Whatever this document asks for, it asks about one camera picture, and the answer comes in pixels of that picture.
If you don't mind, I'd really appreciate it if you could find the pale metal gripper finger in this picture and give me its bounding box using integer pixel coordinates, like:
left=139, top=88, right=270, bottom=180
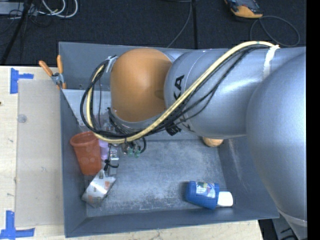
left=104, top=144, right=120, bottom=178

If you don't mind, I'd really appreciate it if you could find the pale cardboard board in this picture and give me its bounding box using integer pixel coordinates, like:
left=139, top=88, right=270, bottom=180
left=14, top=78, right=66, bottom=229

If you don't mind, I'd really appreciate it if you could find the white printed packet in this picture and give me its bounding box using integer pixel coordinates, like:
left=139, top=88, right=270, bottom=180
left=80, top=169, right=118, bottom=209

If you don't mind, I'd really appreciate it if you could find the grey metal bin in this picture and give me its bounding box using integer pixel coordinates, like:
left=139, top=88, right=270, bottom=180
left=58, top=41, right=281, bottom=239

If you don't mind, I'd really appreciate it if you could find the orange plastic cup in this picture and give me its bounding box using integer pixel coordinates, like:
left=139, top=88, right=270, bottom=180
left=69, top=131, right=104, bottom=177

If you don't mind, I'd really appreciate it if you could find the orange round fruit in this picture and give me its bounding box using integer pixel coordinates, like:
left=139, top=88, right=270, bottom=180
left=201, top=136, right=224, bottom=148

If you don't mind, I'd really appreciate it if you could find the blue bottle with white cap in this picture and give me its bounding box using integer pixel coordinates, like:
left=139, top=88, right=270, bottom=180
left=185, top=180, right=234, bottom=211

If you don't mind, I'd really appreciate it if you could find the pink plastic bottle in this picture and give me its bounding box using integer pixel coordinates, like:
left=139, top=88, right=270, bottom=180
left=98, top=139, right=110, bottom=162

